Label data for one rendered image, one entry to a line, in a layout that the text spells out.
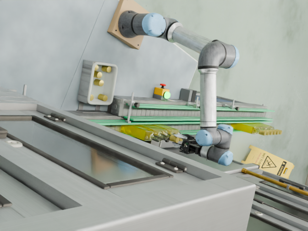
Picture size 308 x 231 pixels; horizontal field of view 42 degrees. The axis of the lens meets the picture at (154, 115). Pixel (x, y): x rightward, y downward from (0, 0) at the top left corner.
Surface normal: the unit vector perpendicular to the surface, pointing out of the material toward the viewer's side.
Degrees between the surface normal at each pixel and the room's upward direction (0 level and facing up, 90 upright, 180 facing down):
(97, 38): 0
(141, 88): 0
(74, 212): 90
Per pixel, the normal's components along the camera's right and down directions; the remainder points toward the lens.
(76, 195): 0.18, -0.97
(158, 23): 0.62, 0.16
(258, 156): -0.29, -0.46
